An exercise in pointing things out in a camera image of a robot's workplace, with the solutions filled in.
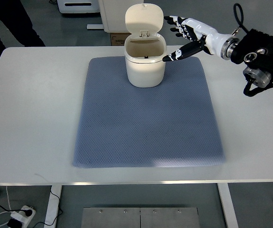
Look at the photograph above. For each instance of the cardboard box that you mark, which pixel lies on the cardboard box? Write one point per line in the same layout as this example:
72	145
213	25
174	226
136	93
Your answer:
118	39

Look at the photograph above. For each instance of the white cabinet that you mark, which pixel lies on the white cabinet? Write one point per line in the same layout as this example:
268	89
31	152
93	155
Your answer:
113	15

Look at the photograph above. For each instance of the person in dark trousers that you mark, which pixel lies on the person in dark trousers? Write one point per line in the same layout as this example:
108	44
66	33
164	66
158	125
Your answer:
14	16

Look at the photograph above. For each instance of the white appliance with slot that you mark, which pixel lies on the white appliance with slot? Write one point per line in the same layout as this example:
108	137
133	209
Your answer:
78	6

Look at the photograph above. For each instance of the white power strip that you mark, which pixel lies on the white power strip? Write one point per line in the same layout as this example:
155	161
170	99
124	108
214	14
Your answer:
24	215

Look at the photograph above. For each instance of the white table leg right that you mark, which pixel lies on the white table leg right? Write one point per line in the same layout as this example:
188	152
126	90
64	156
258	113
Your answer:
227	205

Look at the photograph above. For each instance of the white table leg left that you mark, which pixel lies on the white table leg left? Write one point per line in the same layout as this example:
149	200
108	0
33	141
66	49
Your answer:
53	210

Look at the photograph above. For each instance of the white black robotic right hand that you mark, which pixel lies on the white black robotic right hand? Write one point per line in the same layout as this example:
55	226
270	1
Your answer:
202	37

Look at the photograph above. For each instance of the white trash can open lid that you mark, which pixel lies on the white trash can open lid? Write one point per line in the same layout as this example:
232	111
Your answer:
145	47

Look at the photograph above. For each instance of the blue textured mat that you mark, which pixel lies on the blue textured mat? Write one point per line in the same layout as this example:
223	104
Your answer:
170	125

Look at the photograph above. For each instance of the grey metal base plate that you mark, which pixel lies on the grey metal base plate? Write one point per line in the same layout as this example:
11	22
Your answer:
140	217

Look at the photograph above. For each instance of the white table leg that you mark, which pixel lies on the white table leg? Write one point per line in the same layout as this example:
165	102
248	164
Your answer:
227	205
53	210

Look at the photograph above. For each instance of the black silver robot right arm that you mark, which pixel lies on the black silver robot right arm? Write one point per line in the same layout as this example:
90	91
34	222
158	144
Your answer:
255	49

